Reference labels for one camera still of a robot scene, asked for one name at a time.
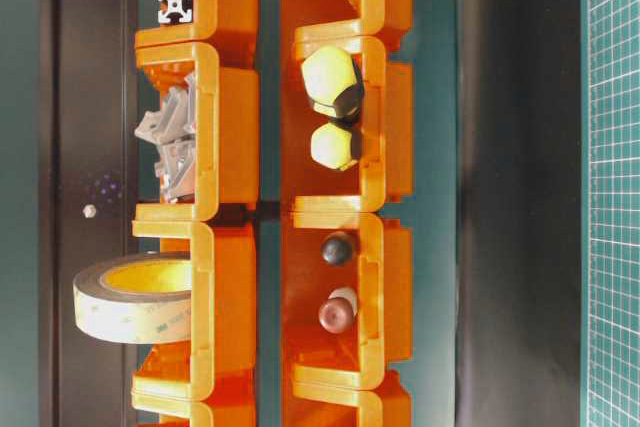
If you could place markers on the black handle screwdriver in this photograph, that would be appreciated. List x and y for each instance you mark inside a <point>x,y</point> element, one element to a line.
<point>338,248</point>

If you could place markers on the grey corner brackets pile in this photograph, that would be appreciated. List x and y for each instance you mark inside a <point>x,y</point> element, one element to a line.
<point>172,129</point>

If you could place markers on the beige tape roll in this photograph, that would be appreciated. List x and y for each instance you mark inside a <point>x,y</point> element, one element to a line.
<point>137,299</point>

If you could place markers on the black rack base stand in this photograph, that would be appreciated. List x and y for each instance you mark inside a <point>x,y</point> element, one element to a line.
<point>87,155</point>

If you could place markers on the orange upper bin rack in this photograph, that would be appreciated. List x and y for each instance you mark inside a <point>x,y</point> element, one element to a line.
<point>213,226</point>

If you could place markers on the large yellow black screwdriver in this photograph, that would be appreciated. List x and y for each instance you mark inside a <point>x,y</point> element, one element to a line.
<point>333,83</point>

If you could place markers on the small yellow black screwdriver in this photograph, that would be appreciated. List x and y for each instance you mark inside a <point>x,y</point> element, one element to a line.
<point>335,147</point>

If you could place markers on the aluminium extrusion profile lower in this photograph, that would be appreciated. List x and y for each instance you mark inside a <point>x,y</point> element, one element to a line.
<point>175,11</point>

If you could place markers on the green cutting mat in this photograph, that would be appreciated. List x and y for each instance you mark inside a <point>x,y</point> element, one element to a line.
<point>611,263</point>

